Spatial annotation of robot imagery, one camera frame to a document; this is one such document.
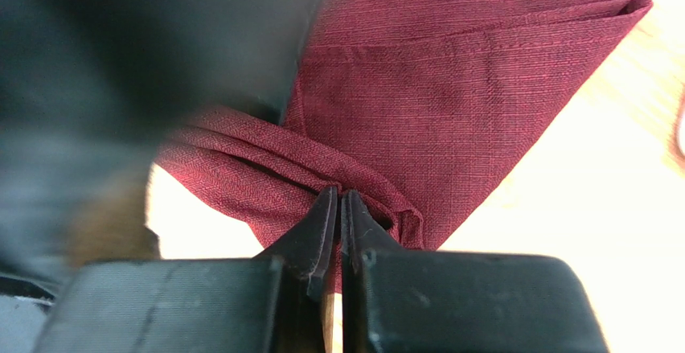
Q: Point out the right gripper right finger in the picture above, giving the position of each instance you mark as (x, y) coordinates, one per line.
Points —
(400, 300)

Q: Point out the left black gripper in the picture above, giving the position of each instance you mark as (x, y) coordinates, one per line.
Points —
(89, 88)

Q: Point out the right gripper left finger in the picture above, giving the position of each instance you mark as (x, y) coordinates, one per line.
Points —
(281, 300)

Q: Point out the dark red cloth napkin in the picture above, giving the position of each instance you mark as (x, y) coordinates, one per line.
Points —
(422, 106)

